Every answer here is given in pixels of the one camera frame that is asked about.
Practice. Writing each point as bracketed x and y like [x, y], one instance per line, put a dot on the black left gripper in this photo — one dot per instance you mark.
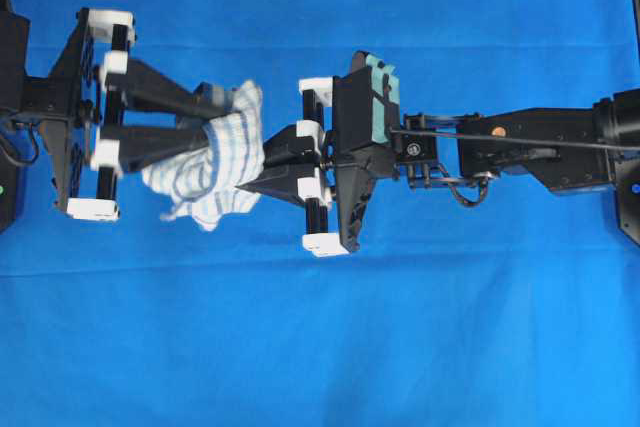
[85, 182]

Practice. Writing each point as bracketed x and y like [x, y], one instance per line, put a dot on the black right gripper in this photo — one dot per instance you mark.
[334, 214]

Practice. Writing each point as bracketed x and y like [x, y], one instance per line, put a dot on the white blue striped towel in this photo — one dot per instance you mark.
[204, 184]

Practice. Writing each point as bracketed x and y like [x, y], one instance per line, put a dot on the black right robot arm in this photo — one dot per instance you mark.
[566, 150]

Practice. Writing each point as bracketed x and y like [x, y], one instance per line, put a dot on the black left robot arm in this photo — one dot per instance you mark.
[23, 96]

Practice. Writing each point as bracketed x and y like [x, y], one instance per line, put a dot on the teal taped wrist camera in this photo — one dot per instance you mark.
[385, 88]

